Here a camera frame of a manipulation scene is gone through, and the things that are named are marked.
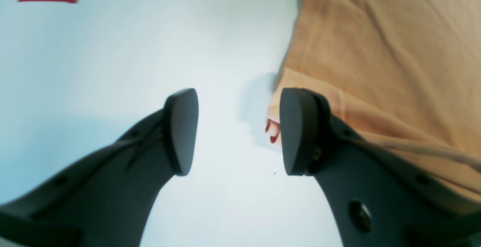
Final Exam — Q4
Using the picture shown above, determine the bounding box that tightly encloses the peach pink T-shirt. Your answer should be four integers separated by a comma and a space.
267, 0, 480, 196

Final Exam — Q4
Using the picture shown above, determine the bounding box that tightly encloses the left gripper black right finger side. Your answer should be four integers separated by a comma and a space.
280, 88, 481, 247

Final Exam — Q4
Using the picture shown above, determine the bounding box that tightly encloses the left gripper black left finger side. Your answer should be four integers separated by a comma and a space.
0, 89, 199, 247

